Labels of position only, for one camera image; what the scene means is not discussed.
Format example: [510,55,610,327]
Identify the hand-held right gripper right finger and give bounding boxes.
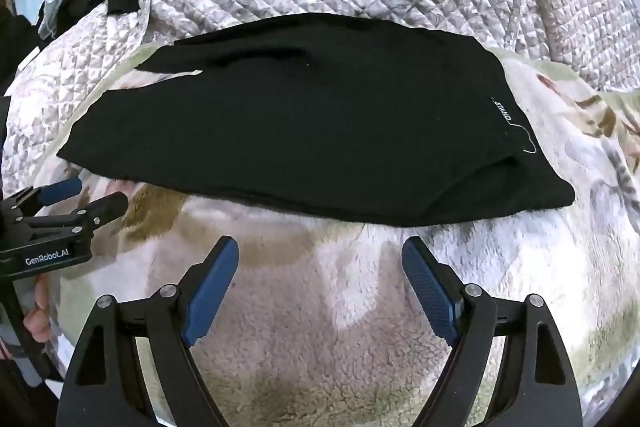
[401,236,585,427]

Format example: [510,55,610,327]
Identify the person's left hand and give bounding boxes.
[22,276,52,349]

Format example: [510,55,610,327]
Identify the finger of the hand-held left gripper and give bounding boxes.
[20,191,129,234]
[7,177,84,214]

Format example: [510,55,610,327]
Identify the floral fleece blanket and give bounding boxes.
[30,42,640,427]

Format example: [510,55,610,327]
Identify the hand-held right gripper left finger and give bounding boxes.
[56,235,240,427]

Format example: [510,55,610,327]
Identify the light blue cloth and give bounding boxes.
[36,0,103,38]

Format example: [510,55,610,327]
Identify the black pants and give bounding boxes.
[56,13,575,228]

